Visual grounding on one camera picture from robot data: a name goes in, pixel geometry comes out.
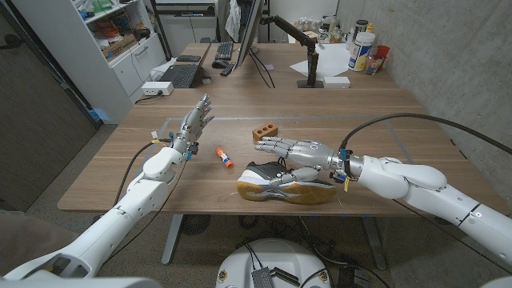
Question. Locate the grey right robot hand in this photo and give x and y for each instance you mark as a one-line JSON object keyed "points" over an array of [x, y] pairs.
{"points": [[306, 154]]}

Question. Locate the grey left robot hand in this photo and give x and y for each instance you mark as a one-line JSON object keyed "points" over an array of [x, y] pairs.
{"points": [[193, 122]]}

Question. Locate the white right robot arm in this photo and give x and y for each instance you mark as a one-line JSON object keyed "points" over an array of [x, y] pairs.
{"points": [[436, 188]]}

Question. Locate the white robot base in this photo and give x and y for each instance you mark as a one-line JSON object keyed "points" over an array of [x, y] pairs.
{"points": [[273, 264]]}

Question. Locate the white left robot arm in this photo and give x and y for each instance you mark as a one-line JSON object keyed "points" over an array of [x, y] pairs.
{"points": [[120, 216]]}

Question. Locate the orange and white glue stick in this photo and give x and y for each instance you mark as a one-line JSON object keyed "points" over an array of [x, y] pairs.
{"points": [[224, 157]]}

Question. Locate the brown brick block with holes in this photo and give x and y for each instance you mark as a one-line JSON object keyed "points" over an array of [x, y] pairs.
{"points": [[264, 130]]}

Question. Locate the black and white sneaker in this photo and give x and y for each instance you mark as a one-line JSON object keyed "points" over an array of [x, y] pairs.
{"points": [[288, 191]]}

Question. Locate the white power strip box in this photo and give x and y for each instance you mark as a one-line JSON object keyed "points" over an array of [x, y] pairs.
{"points": [[157, 88]]}

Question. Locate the black laptop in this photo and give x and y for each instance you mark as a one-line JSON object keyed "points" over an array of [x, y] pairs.
{"points": [[185, 72]]}

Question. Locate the black remote control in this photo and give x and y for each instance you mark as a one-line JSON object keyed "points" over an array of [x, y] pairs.
{"points": [[227, 69]]}

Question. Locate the black computer mouse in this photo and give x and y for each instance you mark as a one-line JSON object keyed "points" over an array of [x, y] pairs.
{"points": [[219, 63]]}

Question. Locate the black keyboard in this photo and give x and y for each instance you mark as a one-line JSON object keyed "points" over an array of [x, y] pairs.
{"points": [[224, 50]]}

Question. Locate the white flat box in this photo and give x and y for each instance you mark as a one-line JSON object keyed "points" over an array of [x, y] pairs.
{"points": [[336, 82]]}

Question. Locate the white paper sheet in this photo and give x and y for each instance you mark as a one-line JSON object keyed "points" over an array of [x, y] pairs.
{"points": [[326, 60]]}

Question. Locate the computer monitor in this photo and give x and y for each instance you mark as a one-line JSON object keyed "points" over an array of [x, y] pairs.
{"points": [[249, 32]]}

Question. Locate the cardboard box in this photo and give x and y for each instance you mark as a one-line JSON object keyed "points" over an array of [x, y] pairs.
{"points": [[118, 46]]}

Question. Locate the clear glass jar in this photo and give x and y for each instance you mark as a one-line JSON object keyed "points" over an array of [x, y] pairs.
{"points": [[373, 64]]}

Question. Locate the white shelf cabinet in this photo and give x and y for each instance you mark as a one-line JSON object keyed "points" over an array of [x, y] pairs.
{"points": [[100, 56]]}

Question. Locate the white wipes canister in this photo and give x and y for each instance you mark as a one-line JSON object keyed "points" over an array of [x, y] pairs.
{"points": [[361, 51]]}

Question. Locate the red plastic cup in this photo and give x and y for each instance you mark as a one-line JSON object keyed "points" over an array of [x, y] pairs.
{"points": [[382, 52]]}

